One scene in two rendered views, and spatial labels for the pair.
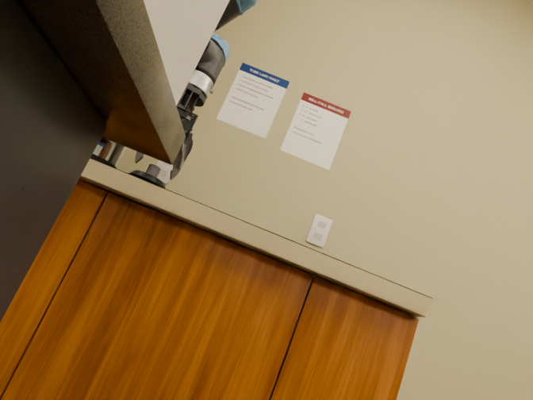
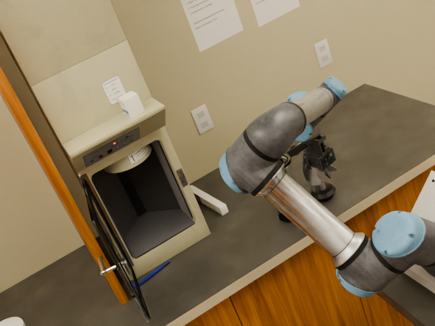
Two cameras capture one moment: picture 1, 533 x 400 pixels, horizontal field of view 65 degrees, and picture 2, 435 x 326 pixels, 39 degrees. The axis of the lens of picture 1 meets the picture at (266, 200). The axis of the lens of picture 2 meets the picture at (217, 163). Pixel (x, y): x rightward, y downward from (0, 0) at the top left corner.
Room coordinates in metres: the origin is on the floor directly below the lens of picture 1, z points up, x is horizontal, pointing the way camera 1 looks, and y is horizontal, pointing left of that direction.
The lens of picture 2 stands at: (-0.71, 1.10, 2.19)
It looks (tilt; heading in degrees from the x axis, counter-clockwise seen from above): 28 degrees down; 343
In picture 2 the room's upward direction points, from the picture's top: 22 degrees counter-clockwise
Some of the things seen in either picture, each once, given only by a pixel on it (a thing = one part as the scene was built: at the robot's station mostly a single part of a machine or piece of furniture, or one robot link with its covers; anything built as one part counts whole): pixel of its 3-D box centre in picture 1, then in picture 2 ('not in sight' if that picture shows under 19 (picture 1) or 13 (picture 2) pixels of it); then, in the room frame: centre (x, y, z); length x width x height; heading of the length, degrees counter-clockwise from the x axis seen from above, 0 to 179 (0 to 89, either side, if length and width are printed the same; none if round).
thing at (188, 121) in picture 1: (182, 113); (316, 150); (0.92, 0.26, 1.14); 0.09 x 0.08 x 0.12; 15
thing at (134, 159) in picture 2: not in sight; (124, 151); (1.22, 0.80, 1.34); 0.18 x 0.18 x 0.05
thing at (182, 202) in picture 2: not in sight; (134, 187); (1.24, 0.82, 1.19); 0.26 x 0.24 x 0.35; 90
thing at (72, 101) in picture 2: not in sight; (119, 156); (1.24, 0.82, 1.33); 0.32 x 0.25 x 0.77; 90
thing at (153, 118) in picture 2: not in sight; (119, 138); (1.06, 0.82, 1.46); 0.32 x 0.11 x 0.10; 90
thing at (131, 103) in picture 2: not in sight; (131, 104); (1.06, 0.74, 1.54); 0.05 x 0.05 x 0.06; 4
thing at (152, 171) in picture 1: (149, 178); (322, 189); (0.95, 0.27, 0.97); 0.09 x 0.09 x 0.07
